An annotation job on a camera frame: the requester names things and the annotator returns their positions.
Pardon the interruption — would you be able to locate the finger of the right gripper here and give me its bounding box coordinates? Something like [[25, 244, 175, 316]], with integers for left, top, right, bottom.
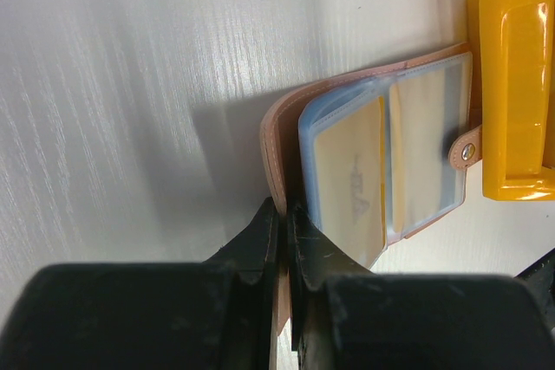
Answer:
[[516, 249, 555, 296]]

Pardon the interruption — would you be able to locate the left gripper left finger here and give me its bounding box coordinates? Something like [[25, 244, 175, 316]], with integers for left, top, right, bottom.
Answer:
[[8, 199, 278, 369]]

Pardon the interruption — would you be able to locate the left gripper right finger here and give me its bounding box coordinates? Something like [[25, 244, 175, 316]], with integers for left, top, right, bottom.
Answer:
[[286, 204, 554, 369]]

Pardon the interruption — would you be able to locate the gold credit card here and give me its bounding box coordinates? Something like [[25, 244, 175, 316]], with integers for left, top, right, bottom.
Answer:
[[389, 67, 468, 236], [314, 99, 386, 268]]

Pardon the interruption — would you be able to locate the tan leather card holder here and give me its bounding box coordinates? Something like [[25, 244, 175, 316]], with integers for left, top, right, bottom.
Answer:
[[259, 42, 483, 370]]

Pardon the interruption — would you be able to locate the yellow plastic bin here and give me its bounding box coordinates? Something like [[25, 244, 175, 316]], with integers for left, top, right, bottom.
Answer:
[[467, 0, 554, 201]]

